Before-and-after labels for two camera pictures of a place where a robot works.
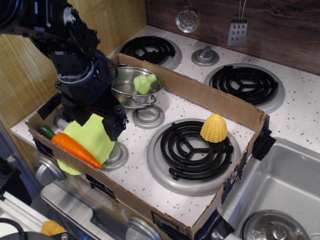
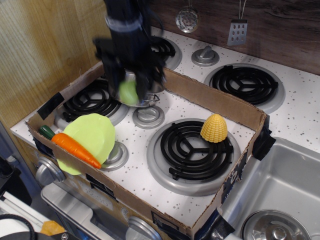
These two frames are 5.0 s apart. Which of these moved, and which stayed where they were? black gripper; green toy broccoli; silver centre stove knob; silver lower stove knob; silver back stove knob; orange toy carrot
Moved: green toy broccoli; black gripper
Stayed: silver lower stove knob; orange toy carrot; silver centre stove knob; silver back stove knob
